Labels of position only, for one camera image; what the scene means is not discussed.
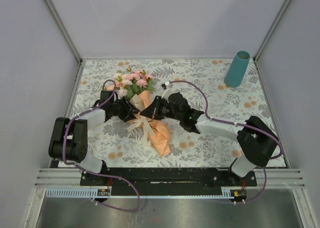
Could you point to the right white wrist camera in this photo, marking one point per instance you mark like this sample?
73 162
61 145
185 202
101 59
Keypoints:
166 90

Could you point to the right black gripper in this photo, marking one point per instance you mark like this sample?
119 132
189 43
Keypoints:
153 110

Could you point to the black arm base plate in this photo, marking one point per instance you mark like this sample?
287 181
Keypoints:
207 176

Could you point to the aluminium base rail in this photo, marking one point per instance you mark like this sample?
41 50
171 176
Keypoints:
72 177

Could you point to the floral patterned table mat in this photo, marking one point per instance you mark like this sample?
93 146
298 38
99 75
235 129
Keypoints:
201 82

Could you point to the orange beige wrapping paper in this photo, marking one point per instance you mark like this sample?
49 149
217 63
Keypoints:
162 133

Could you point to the pink flower bunch green stems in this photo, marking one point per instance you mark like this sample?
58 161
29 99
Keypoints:
133 82

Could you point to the white slotted cable duct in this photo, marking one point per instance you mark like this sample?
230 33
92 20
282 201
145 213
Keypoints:
127 192

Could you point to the cream printed ribbon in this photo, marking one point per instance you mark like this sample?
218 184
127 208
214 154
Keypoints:
142 121

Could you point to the left aluminium frame post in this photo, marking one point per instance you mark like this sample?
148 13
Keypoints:
57 19

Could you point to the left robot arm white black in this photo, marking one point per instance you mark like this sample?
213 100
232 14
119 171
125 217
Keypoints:
69 139

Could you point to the teal cylindrical vase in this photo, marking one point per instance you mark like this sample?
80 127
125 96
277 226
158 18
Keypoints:
237 69

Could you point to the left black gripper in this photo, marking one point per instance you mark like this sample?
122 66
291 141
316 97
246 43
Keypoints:
129 109

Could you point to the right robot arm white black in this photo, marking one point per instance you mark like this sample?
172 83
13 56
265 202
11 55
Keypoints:
255 139

